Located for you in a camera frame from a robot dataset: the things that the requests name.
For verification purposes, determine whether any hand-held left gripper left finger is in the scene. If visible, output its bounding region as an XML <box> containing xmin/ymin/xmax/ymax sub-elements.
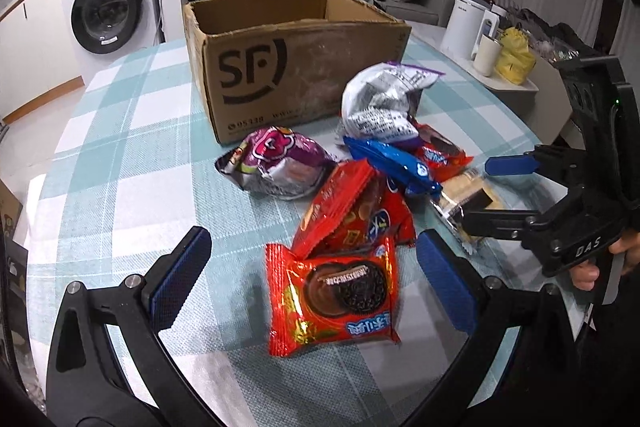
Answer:
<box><xmin>45</xmin><ymin>226</ymin><xmax>213</xmax><ymax>427</ymax></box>

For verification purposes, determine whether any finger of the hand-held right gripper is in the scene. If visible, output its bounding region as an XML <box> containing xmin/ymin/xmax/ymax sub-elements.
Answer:
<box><xmin>484</xmin><ymin>144</ymin><xmax>583</xmax><ymax>188</ymax></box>
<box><xmin>461</xmin><ymin>189</ymin><xmax>576</xmax><ymax>242</ymax></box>

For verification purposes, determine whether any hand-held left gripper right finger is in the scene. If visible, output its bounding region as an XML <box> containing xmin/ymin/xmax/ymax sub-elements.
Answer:
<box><xmin>405</xmin><ymin>229</ymin><xmax>601</xmax><ymax>427</ymax></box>

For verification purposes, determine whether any clear cracker packet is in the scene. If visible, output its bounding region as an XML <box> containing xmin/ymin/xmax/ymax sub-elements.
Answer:
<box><xmin>430</xmin><ymin>171</ymin><xmax>506</xmax><ymax>255</ymax></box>

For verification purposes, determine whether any red cookie packet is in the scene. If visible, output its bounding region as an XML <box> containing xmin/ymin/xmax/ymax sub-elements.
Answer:
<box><xmin>265</xmin><ymin>242</ymin><xmax>402</xmax><ymax>358</ymax></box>
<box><xmin>291</xmin><ymin>159</ymin><xmax>386</xmax><ymax>258</ymax></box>
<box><xmin>370</xmin><ymin>187</ymin><xmax>417</xmax><ymax>248</ymax></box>
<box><xmin>407</xmin><ymin>122</ymin><xmax>473</xmax><ymax>182</ymax></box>

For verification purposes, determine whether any blue cookie packet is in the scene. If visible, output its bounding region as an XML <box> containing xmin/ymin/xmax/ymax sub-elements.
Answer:
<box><xmin>344</xmin><ymin>136</ymin><xmax>443</xmax><ymax>200</ymax></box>

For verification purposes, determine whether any silver purple snack bag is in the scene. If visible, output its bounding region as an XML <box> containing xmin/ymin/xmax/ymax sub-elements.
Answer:
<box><xmin>341</xmin><ymin>62</ymin><xmax>446</xmax><ymax>148</ymax></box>

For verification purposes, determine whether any pink purple snack bag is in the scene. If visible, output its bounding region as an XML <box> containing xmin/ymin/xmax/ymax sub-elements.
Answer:
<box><xmin>214</xmin><ymin>126</ymin><xmax>338</xmax><ymax>200</ymax></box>

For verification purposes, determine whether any brown cardboard box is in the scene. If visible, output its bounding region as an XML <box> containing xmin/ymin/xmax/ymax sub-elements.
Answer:
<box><xmin>182</xmin><ymin>0</ymin><xmax>412</xmax><ymax>145</ymax></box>

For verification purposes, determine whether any person's right hand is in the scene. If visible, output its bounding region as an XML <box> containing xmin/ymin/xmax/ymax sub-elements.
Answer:
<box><xmin>570</xmin><ymin>231</ymin><xmax>640</xmax><ymax>293</ymax></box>

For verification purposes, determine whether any yellow bag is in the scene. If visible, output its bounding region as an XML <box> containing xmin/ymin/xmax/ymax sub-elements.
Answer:
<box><xmin>495</xmin><ymin>27</ymin><xmax>537</xmax><ymax>85</ymax></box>

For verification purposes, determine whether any white cup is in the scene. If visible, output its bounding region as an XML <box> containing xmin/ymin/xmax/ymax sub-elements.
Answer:
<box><xmin>472</xmin><ymin>37</ymin><xmax>503</xmax><ymax>78</ymax></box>

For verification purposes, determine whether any white kettle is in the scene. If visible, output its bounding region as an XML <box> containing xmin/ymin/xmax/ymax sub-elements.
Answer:
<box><xmin>440</xmin><ymin>0</ymin><xmax>493</xmax><ymax>60</ymax></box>

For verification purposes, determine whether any teal checked tablecloth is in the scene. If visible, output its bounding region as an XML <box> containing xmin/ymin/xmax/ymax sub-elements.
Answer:
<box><xmin>12</xmin><ymin>24</ymin><xmax>546</xmax><ymax>427</ymax></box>

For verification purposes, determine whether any white kitchen counter cabinet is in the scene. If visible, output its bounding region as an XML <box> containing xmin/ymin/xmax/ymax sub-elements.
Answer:
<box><xmin>0</xmin><ymin>0</ymin><xmax>86</xmax><ymax>122</ymax></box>

